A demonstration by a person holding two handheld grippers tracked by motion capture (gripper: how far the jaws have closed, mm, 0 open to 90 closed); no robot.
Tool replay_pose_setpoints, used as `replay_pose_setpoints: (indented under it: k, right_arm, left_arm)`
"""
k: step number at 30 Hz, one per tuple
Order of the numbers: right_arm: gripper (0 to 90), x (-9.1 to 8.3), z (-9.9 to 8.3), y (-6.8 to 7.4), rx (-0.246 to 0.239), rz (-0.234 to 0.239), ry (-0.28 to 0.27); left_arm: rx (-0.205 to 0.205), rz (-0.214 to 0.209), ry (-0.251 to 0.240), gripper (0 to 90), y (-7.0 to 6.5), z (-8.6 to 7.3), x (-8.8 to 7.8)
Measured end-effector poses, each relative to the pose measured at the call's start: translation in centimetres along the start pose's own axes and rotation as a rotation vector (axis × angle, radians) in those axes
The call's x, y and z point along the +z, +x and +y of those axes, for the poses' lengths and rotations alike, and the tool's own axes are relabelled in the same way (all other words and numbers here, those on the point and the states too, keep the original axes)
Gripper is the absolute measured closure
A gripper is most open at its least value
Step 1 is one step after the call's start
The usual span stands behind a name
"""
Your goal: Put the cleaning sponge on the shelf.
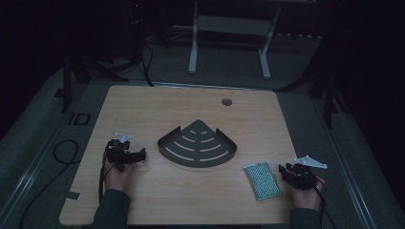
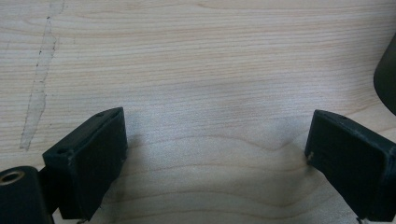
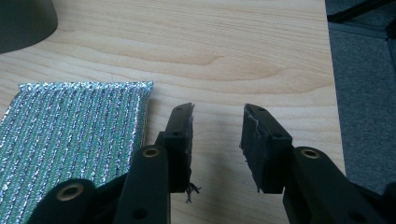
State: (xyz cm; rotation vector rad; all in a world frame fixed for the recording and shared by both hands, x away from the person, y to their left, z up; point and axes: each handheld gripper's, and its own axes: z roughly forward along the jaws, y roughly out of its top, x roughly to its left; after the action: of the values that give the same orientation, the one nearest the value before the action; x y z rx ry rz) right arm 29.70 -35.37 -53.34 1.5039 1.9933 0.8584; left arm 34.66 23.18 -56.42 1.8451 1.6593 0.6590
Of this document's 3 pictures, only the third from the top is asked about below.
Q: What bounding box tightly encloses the dark round object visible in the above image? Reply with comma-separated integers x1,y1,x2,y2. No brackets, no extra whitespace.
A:
0,0,59,55

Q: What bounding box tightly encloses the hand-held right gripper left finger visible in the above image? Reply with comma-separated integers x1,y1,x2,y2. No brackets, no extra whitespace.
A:
154,102,202,204

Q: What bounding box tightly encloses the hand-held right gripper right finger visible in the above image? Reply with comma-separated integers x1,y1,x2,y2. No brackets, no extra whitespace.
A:
239,103,295,194

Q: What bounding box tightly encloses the green silver scouring sponge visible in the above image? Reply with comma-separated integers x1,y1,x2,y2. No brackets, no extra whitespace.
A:
0,81,155,224

